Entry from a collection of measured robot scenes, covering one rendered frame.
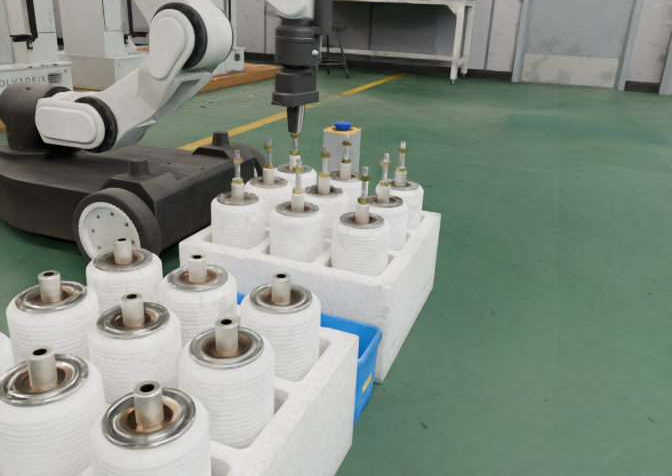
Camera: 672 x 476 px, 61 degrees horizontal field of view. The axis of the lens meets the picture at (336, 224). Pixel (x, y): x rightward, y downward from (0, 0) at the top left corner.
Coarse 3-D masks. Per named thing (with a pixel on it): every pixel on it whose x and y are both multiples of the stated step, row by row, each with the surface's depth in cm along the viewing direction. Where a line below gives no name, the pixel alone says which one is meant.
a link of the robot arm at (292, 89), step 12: (276, 48) 113; (288, 48) 111; (300, 48) 111; (312, 48) 112; (276, 60) 114; (288, 60) 111; (300, 60) 111; (312, 60) 113; (276, 72) 114; (288, 72) 114; (300, 72) 113; (312, 72) 116; (276, 84) 115; (288, 84) 113; (300, 84) 114; (312, 84) 118; (276, 96) 113; (288, 96) 113; (300, 96) 115; (312, 96) 118
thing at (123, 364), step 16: (96, 320) 62; (176, 320) 63; (96, 336) 59; (160, 336) 60; (176, 336) 62; (96, 352) 59; (112, 352) 58; (128, 352) 58; (144, 352) 59; (160, 352) 60; (176, 352) 62; (112, 368) 59; (128, 368) 59; (144, 368) 59; (160, 368) 61; (176, 368) 63; (112, 384) 60; (128, 384) 59; (160, 384) 61; (176, 384) 64; (112, 400) 60
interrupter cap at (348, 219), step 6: (342, 216) 96; (348, 216) 96; (354, 216) 96; (372, 216) 96; (378, 216) 97; (342, 222) 93; (348, 222) 93; (354, 222) 94; (372, 222) 94; (378, 222) 94; (384, 222) 94; (360, 228) 91; (366, 228) 91; (372, 228) 92
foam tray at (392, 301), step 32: (224, 256) 98; (256, 256) 97; (320, 256) 98; (416, 256) 104; (320, 288) 93; (352, 288) 91; (384, 288) 89; (416, 288) 110; (384, 320) 90; (384, 352) 93
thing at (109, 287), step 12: (156, 264) 76; (96, 276) 73; (108, 276) 72; (120, 276) 73; (132, 276) 73; (144, 276) 74; (156, 276) 76; (96, 288) 73; (108, 288) 73; (120, 288) 73; (132, 288) 73; (144, 288) 75; (156, 288) 76; (108, 300) 73; (120, 300) 73; (144, 300) 75; (156, 300) 77
